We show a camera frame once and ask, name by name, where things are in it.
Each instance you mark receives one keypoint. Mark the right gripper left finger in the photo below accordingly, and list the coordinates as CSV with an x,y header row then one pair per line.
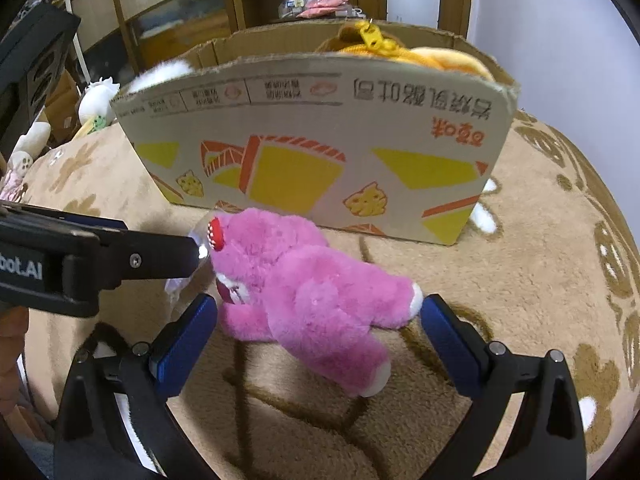
x,y
114,422

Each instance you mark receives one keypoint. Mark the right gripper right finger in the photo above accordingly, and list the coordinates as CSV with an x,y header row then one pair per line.
x,y
547,440

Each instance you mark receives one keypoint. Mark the pink plush bear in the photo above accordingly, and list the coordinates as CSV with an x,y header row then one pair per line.
x,y
280,281

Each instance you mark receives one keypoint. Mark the white fluffy pompom plush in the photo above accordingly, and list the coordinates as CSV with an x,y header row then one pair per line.
x,y
165,71

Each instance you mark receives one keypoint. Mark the yellow plush pouch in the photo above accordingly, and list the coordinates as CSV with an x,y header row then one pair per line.
x,y
365,39

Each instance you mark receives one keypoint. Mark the person's left hand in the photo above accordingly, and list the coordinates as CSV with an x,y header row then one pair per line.
x,y
14,326

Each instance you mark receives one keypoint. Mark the white beige plush dog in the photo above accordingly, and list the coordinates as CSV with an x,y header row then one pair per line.
x,y
26,151

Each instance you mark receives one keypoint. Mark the green frog toy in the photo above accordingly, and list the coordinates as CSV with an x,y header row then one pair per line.
x,y
98,123

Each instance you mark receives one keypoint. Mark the white round plush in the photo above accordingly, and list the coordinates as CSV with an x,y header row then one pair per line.
x,y
96,101

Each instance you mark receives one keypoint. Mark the beige patterned blanket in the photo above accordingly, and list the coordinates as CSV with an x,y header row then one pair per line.
x,y
546,261

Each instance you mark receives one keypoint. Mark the wooden wardrobe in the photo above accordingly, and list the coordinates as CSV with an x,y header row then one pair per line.
x,y
122,38

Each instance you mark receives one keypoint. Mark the printed cardboard box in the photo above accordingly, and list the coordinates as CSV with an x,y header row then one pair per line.
x,y
350,143

